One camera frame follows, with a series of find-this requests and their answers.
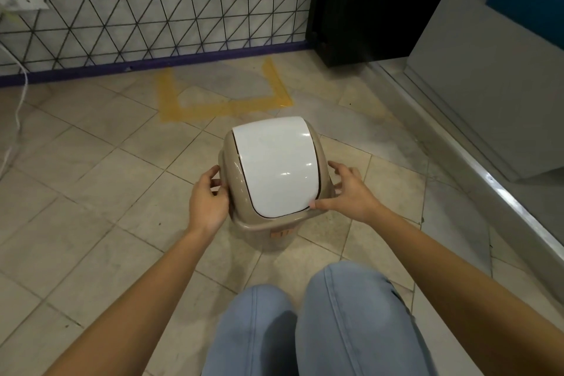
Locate person's right forearm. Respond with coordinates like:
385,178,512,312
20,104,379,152
359,206,564,376

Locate beige bin lid white flap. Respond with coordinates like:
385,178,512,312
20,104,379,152
219,116,330,221

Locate grey white cabinet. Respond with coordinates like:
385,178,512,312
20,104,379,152
404,0,564,182

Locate beige trash bin body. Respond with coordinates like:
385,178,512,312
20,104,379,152
230,208,301,254

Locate person's right hand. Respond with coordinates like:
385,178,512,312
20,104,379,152
310,161,382,225

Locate white power cable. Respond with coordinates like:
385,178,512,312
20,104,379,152
0,10,30,179

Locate person's left hand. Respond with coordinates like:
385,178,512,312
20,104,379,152
189,166,231,236

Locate light blue jeans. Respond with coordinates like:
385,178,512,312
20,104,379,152
202,260,438,376

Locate black cabinet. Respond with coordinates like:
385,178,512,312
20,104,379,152
308,0,470,68

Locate person's left forearm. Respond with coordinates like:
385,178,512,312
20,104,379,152
44,226,215,376

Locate metal floor rail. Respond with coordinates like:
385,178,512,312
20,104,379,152
372,61,564,295

